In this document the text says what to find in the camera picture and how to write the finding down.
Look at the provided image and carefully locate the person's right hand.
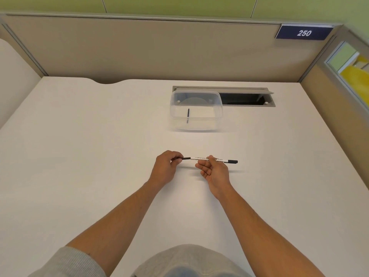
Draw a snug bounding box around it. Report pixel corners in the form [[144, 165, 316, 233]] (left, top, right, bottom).
[[195, 155, 232, 200]]

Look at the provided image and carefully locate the white pen with black ends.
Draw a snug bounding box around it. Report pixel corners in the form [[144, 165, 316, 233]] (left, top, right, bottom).
[[172, 156, 239, 164]]

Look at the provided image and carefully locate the yellow object behind window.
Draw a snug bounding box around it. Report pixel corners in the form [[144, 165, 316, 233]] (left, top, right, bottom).
[[341, 56, 369, 105]]

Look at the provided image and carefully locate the person's grey shirt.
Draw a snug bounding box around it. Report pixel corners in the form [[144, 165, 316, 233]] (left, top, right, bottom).
[[27, 244, 255, 277]]

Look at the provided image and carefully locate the beige rounded side panel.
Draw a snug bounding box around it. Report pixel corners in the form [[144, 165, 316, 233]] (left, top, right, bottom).
[[0, 38, 42, 129]]

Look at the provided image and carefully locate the grey desk cable hatch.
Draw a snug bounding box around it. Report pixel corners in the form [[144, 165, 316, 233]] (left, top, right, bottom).
[[172, 85, 276, 108]]

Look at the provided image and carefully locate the person's left hand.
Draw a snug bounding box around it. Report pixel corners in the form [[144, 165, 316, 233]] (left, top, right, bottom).
[[149, 150, 184, 188]]

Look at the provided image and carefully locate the beige side partition with window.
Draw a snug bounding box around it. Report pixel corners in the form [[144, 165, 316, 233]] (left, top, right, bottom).
[[298, 25, 369, 191]]

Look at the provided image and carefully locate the dark blue number sign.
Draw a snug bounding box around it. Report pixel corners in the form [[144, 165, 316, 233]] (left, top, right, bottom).
[[275, 24, 334, 41]]

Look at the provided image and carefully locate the clear plastic container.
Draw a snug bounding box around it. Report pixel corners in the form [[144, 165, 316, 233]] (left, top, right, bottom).
[[169, 89, 224, 132]]

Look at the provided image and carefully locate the person's right forearm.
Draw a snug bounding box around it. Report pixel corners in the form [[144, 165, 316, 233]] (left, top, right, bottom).
[[212, 186, 327, 277]]

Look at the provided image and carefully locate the person's left forearm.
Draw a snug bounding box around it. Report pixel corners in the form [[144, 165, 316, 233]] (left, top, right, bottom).
[[66, 180, 162, 277]]

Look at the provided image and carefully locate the beige desk partition panel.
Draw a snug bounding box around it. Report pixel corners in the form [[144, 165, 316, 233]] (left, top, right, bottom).
[[0, 13, 343, 84]]

